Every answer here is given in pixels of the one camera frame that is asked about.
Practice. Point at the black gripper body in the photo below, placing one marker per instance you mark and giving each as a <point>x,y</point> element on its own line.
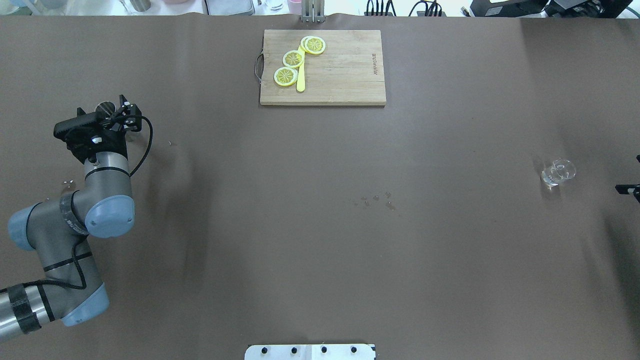
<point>114,143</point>

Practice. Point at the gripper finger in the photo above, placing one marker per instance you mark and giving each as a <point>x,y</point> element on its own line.
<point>628,189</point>
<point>131,123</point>
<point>125,109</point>

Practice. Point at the steel measuring jigger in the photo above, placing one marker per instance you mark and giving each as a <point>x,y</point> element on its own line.
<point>106,109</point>

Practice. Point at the clear glass shaker cup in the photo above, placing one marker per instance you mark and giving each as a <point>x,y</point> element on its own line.
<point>559,171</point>

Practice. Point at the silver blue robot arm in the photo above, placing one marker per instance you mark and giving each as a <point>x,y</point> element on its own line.
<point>72,290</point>

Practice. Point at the metal lidded tray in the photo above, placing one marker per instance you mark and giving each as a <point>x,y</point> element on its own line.
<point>230,7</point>

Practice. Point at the yellow lemon slice far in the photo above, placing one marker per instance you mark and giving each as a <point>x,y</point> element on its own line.
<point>285,76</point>

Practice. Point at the yellow lemon slice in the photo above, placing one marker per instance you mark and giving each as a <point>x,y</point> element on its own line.
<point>314,45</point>
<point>285,76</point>
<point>293,59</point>

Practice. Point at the yellow lemon slice middle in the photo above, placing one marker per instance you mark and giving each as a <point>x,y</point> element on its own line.
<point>293,59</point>

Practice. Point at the yellow lemon slice near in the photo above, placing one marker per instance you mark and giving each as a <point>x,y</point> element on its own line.
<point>314,45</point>

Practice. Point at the wooden cutting board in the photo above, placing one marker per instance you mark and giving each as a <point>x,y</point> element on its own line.
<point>350,71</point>

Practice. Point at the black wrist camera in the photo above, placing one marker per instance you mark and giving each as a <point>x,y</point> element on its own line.
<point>85,121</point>

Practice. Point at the aluminium frame post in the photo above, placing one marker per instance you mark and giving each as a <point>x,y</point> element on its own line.
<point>313,11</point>

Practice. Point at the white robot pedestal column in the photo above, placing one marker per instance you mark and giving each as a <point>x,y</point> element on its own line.
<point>320,351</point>

